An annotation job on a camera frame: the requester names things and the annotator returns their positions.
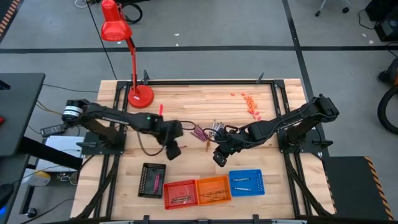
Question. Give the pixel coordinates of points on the office chair base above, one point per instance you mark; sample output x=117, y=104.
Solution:
x=332, y=4

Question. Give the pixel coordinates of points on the yellow round object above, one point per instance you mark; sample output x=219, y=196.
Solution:
x=40, y=178

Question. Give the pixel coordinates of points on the hazard striped floor mat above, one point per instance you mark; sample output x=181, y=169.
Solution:
x=7, y=15

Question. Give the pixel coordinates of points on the small red object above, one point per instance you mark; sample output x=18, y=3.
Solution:
x=1, y=120

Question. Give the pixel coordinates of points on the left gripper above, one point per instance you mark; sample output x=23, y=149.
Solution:
x=169, y=130

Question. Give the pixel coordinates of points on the white box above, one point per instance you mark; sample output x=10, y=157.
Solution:
x=62, y=143

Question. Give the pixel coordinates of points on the orange slotted basket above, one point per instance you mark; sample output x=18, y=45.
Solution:
x=214, y=183

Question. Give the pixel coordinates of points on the small red strip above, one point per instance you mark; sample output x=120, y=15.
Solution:
x=160, y=109

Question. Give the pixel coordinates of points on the black caster wheel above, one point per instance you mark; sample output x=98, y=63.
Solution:
x=31, y=213

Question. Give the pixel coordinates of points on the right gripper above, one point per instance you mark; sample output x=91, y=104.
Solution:
x=231, y=141

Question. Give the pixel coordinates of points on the black power adapter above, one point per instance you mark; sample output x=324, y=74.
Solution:
x=53, y=130

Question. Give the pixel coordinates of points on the red desk lamp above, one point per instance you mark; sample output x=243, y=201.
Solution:
x=115, y=29

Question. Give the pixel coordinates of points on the black platform with hazard stripe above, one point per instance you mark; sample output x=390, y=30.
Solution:
x=351, y=186

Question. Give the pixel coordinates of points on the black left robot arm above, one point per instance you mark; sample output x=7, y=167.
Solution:
x=124, y=119

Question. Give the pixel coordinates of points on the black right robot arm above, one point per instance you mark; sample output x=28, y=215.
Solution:
x=295, y=116

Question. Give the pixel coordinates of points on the black rounded device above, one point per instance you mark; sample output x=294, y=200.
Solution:
x=5, y=196

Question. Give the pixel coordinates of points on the grey vacuum cleaner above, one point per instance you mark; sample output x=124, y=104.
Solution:
x=390, y=73

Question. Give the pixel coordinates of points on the red slotted basket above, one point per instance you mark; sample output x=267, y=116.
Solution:
x=180, y=186

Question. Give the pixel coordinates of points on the black equipment case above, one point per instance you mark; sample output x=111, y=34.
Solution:
x=385, y=18

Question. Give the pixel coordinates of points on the brown crayon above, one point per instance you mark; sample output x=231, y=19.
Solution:
x=180, y=201
x=180, y=198

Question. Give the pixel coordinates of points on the black desk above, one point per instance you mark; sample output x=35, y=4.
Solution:
x=18, y=109

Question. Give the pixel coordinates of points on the black slotted basket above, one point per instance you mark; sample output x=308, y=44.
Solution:
x=144, y=183

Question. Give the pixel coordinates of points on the blue slotted basket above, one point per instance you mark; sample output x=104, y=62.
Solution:
x=255, y=183

